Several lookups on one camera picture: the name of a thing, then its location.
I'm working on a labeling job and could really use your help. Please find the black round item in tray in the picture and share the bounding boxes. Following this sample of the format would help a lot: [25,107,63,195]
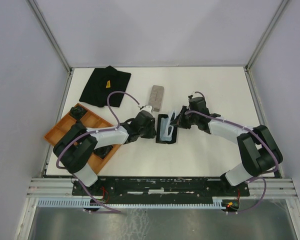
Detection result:
[93,145,113,160]

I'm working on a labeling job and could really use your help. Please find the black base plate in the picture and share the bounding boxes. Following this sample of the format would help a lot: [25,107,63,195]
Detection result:
[87,176,250,200]

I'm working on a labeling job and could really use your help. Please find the white slotted cable duct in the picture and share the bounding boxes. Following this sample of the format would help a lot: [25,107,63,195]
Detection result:
[37,196,238,208]

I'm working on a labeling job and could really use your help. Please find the black folded cloth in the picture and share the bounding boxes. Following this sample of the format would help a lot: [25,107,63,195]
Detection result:
[79,66,132,108]

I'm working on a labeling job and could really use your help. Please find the left aluminium frame post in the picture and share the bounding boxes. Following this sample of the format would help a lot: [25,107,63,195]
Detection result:
[26,0,72,73]

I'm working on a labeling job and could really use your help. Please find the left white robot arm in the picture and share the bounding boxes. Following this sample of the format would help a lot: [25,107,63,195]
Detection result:
[53,110,156,195]

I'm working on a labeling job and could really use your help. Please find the black rectangular case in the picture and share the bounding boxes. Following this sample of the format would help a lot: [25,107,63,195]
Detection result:
[155,111,178,145]

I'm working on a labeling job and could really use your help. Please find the right aluminium frame post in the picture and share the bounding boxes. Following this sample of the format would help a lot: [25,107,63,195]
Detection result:
[245,0,291,72]

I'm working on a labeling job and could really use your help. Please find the aluminium frame post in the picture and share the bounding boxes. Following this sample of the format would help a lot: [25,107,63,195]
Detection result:
[245,0,291,72]
[26,0,72,73]

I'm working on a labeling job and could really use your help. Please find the lavender sunglasses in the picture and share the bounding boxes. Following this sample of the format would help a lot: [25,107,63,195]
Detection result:
[164,110,176,138]

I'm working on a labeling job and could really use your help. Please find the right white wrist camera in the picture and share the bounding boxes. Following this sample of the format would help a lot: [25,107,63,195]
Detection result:
[187,92,198,101]

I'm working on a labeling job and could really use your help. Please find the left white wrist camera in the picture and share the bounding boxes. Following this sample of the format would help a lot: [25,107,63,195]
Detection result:
[139,105,153,114]

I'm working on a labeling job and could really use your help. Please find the black item in tray rear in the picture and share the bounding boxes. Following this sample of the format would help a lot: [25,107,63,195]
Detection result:
[69,105,87,120]

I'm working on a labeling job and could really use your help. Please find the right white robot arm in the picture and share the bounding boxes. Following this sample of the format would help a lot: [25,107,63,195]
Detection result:
[170,96,283,196]

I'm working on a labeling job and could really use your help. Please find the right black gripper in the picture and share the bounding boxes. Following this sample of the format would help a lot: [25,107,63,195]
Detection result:
[170,105,198,129]

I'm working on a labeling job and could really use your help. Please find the blue cloth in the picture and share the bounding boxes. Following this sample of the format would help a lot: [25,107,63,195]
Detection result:
[159,117,172,142]

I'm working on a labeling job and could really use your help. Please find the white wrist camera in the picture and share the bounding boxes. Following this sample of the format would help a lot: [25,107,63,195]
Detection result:
[187,92,198,101]
[139,105,153,114]

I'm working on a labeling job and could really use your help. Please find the grey glasses case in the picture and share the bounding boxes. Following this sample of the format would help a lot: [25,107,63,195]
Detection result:
[147,85,164,112]

